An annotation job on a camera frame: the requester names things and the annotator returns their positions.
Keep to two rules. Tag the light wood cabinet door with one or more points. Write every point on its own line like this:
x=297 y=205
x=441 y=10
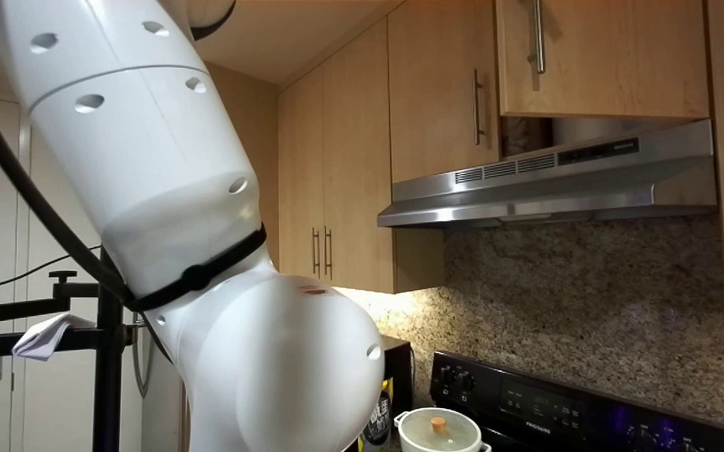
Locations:
x=630 y=58
x=429 y=92

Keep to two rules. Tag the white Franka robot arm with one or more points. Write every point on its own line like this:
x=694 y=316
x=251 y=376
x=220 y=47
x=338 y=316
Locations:
x=170 y=168

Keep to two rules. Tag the wood cabinet side panel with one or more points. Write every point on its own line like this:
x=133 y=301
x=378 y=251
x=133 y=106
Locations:
x=419 y=259

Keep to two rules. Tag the black countertop appliance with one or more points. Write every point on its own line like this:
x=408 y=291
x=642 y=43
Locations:
x=400 y=377

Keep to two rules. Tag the stainless steel range hood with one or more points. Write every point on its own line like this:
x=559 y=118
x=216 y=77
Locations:
x=545 y=189

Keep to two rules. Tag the white pot with lid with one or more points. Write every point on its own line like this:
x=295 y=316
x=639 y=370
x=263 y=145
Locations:
x=454 y=435

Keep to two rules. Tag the black stove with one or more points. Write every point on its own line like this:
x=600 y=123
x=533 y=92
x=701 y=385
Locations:
x=545 y=410

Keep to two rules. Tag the black metal stand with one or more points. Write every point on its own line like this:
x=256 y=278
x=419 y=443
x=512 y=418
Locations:
x=109 y=377

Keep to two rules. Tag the white crumpled cloth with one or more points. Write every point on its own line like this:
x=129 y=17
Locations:
x=44 y=340

